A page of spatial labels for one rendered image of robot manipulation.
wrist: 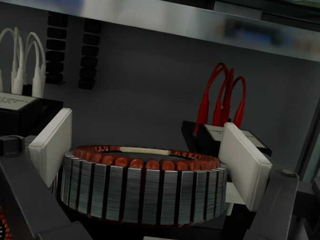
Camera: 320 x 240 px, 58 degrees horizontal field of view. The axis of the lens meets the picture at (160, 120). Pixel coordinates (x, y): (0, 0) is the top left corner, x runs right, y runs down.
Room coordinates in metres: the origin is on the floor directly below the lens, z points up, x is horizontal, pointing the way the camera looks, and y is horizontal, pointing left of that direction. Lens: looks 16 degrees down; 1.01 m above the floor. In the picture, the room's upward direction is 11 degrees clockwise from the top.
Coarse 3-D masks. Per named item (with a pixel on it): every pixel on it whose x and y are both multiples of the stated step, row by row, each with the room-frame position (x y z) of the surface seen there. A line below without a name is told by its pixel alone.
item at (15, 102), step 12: (0, 96) 0.28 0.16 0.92; (12, 96) 0.29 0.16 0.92; (24, 96) 0.30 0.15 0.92; (0, 108) 0.25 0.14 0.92; (12, 108) 0.25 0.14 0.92; (24, 108) 0.26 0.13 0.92; (36, 108) 0.29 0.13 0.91; (48, 108) 0.35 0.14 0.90; (60, 108) 0.38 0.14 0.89; (0, 120) 0.24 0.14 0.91; (12, 120) 0.24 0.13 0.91; (24, 120) 0.26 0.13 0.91; (36, 120) 0.29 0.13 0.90; (48, 120) 0.32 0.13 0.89; (0, 132) 0.24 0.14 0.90; (12, 132) 0.24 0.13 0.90; (24, 132) 0.26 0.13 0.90; (36, 132) 0.28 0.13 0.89
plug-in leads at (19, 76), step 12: (0, 36) 0.33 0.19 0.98; (12, 36) 0.35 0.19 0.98; (36, 36) 0.35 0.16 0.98; (36, 48) 0.33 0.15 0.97; (24, 60) 0.36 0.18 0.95; (36, 60) 0.33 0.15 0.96; (0, 72) 0.32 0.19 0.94; (12, 72) 0.34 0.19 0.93; (24, 72) 0.37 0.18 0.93; (36, 72) 0.32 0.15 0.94; (0, 84) 0.32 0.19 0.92; (12, 84) 0.34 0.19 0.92; (24, 84) 0.37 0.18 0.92; (36, 84) 0.32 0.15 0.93; (36, 96) 0.32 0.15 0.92
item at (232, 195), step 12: (192, 132) 0.36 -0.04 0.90; (204, 132) 0.30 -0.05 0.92; (216, 132) 0.30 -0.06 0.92; (192, 144) 0.32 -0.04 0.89; (204, 144) 0.28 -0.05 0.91; (216, 144) 0.27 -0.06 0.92; (264, 144) 0.29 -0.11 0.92; (216, 156) 0.27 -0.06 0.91; (228, 180) 0.27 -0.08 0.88; (228, 192) 0.25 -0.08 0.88
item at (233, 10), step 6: (216, 0) 0.37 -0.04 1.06; (210, 6) 0.39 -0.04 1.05; (216, 6) 0.37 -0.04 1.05; (222, 6) 0.37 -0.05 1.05; (228, 6) 0.37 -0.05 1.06; (234, 6) 0.37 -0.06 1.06; (240, 6) 0.37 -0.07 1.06; (228, 12) 0.37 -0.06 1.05; (234, 12) 0.37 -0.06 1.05; (240, 12) 0.37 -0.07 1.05; (246, 12) 0.37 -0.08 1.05; (252, 12) 0.37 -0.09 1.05; (258, 12) 0.38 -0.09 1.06; (252, 18) 0.37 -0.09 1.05; (258, 18) 0.38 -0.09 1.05
